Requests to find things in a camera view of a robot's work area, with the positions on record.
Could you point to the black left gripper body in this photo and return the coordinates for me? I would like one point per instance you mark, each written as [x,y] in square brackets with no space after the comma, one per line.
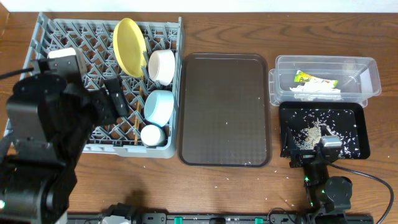
[101,106]

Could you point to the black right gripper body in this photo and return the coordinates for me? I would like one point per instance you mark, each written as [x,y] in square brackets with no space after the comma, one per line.
[303,158]

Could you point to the yellow plate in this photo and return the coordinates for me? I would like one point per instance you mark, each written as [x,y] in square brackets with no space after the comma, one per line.
[129,47]

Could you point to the light blue bowl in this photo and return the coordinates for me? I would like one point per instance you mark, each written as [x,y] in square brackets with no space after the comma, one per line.
[159,107]

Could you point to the white pink bowl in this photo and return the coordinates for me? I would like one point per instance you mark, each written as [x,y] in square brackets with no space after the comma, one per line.
[161,66]

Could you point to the white green cup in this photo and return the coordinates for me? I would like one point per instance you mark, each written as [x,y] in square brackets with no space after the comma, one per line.
[152,136]

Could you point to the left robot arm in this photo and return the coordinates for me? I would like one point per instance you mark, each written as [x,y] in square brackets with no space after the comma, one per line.
[52,119]

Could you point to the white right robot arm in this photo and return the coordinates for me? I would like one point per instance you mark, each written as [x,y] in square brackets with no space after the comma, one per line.
[329,196]

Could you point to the clear plastic waste bin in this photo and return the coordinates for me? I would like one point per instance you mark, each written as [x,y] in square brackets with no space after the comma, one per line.
[358,77]

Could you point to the rice pile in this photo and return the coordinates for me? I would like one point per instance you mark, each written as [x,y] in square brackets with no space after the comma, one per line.
[311,136]

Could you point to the black tray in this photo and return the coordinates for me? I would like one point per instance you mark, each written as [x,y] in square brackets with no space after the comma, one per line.
[305,120]

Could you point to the grey plastic dish rack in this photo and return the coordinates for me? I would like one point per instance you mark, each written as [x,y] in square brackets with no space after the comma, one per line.
[95,38]

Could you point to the crumpled white tissue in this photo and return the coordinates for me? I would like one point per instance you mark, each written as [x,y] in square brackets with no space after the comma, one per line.
[309,92]

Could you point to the green snack wrapper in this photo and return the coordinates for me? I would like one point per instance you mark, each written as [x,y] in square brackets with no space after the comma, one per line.
[302,77]

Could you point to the dark brown serving tray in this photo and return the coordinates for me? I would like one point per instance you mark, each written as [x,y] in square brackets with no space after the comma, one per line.
[225,118]

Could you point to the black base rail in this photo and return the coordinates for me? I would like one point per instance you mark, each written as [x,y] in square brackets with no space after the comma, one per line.
[123,213]

